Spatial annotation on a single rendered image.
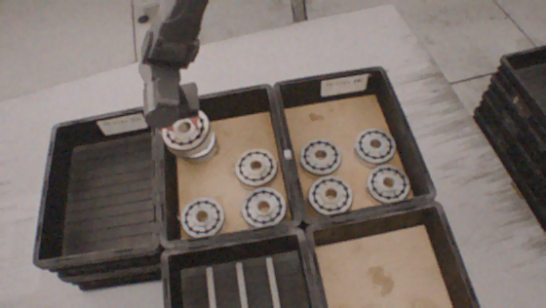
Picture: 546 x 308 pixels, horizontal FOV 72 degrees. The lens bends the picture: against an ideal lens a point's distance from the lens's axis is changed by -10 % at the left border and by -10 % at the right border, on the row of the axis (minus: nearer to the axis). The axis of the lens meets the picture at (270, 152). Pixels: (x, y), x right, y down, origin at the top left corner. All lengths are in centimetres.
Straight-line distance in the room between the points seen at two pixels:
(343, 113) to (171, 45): 61
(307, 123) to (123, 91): 69
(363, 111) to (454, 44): 163
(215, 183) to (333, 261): 34
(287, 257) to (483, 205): 58
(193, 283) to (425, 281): 51
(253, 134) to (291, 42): 52
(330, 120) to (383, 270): 42
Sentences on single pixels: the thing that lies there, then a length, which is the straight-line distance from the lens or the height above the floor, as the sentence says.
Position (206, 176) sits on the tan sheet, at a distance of 105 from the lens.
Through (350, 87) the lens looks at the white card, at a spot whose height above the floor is 88.
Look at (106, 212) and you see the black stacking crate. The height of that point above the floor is 83.
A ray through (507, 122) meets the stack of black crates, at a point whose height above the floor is 39.
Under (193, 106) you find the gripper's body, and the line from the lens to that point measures 78.
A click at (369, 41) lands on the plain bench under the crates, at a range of 154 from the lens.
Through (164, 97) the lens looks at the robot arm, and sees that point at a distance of 66.
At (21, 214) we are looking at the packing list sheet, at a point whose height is 70.
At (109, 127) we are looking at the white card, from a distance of 116.
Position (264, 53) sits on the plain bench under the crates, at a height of 70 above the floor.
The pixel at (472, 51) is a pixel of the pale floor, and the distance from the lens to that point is 271.
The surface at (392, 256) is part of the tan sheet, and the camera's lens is 96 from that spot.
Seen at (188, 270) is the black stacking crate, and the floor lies 83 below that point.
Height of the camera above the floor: 172
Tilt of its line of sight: 57 degrees down
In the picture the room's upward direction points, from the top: 8 degrees counter-clockwise
